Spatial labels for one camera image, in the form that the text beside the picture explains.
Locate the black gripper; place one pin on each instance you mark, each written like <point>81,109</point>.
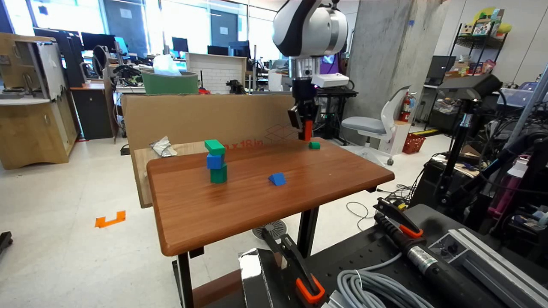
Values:
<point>303,94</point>

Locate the orange block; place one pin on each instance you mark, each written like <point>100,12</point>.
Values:
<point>307,130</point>

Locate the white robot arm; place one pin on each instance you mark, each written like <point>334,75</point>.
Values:
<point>307,29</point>

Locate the small green block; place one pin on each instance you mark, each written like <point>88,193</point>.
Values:
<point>314,145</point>

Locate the loose blue block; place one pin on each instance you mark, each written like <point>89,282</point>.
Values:
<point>278,178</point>

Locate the top green block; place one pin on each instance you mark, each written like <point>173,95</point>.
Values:
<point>214,147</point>

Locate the middle blue block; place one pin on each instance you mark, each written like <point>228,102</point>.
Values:
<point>214,160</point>

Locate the bottom green block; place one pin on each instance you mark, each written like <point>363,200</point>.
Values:
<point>218,174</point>

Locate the computer monitor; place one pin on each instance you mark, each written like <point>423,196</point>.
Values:
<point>329,63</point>

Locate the white grey chair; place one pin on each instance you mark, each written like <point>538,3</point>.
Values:
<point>384,126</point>

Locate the cardboard sheet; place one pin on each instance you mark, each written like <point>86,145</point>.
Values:
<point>237,119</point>

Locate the red basket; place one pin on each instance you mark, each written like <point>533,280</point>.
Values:
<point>413,142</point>

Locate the wooden table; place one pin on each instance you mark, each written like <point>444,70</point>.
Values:
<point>192,212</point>

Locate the crumpled white paper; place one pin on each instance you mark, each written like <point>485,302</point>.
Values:
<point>163,147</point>

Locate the green box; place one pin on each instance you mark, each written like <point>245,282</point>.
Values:
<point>170,83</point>

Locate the black shelf rack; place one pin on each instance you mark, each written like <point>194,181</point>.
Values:
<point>475,49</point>

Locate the black tripod stand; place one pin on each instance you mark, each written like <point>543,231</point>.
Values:
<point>469,92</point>

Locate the wooden cabinet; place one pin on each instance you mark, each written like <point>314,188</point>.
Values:
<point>36,121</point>

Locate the right clamp orange handle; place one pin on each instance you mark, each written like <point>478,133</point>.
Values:
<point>399,224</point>

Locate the clamp orange handle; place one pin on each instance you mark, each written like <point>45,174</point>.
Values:
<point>288,256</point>
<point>399,224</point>

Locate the front clamp orange handle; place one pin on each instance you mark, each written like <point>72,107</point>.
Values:
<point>288,256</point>

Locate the aluminium rail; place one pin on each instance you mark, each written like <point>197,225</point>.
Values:
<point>509,284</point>

